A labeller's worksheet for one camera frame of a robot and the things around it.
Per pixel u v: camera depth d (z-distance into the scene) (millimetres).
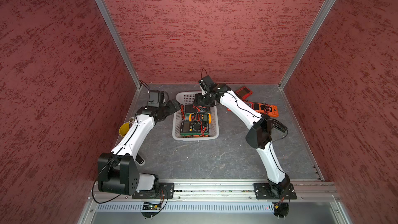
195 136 880
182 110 1006
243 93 1129
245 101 1066
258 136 554
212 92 664
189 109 1003
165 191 751
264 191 738
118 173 409
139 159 794
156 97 645
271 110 1008
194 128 874
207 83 710
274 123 948
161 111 700
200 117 965
